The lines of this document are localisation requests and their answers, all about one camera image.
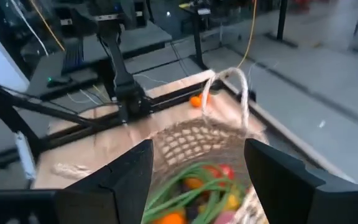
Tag black backlit keyboard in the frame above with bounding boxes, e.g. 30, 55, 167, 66
61, 40, 85, 72

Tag large orange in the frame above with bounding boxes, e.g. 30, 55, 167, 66
152, 210, 188, 224

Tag green onion stalks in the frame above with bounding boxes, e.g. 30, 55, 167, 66
141, 161, 245, 224

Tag woven rope basket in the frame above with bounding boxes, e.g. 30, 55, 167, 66
141, 67, 270, 224

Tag orange floor cable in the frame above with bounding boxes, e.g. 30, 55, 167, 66
236, 0, 258, 69

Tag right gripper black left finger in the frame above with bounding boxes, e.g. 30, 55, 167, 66
0, 139, 154, 224

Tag small yellow-orange tangerine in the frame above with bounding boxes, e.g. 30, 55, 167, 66
183, 177, 204, 190

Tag dark red round fruit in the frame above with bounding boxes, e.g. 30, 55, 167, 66
218, 164, 236, 181

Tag yellow lemon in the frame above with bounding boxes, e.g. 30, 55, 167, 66
224, 185, 241, 211

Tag purple eggplant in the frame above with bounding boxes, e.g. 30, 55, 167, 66
183, 203, 200, 220

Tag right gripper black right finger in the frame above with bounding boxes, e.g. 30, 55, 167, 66
243, 138, 358, 224

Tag black RGB computer mouse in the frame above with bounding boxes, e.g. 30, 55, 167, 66
47, 76, 73, 88

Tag desk with black T-leg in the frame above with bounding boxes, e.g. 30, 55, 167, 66
178, 0, 211, 71

